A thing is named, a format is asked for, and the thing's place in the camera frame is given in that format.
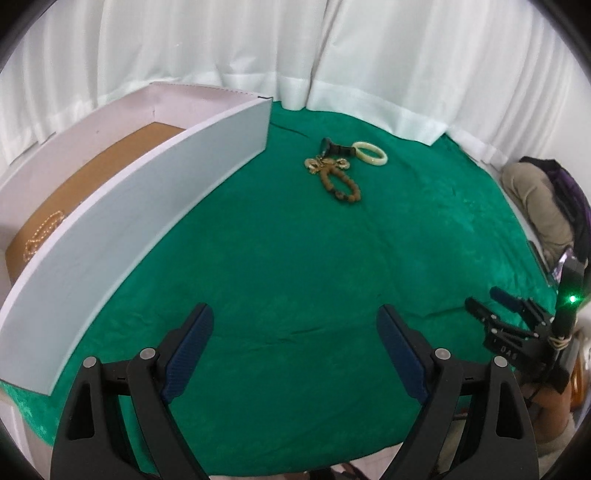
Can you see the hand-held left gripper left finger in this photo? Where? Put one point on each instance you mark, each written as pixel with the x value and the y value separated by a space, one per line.
pixel 189 350

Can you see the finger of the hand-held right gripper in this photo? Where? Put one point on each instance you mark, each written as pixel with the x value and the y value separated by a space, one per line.
pixel 505 297
pixel 480 311

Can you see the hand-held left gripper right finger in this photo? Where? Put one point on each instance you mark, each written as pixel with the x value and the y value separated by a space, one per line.
pixel 401 355

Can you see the long white box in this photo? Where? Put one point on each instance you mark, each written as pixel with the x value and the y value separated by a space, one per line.
pixel 138 207

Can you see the person's right forearm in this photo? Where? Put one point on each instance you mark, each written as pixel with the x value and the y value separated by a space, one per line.
pixel 554 410

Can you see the lit smartphone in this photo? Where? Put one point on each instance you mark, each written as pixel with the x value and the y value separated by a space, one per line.
pixel 558 267

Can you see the beige and purple clothing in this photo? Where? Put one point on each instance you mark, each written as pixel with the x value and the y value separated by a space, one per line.
pixel 535 198

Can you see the dark purple garment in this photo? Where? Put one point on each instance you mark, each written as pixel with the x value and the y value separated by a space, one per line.
pixel 561 184

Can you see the green velvet cloth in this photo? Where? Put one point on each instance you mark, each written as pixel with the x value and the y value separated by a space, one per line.
pixel 300 277

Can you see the white jade bangle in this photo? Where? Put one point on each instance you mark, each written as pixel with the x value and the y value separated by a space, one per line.
pixel 381 159

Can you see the gold ornament brooch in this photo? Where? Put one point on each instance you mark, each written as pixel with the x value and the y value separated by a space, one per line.
pixel 316 165

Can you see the black hair clip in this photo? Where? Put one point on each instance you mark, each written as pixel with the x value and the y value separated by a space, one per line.
pixel 334 148

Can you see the white curtain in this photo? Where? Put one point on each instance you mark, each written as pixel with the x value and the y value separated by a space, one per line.
pixel 438 60
pixel 161 46

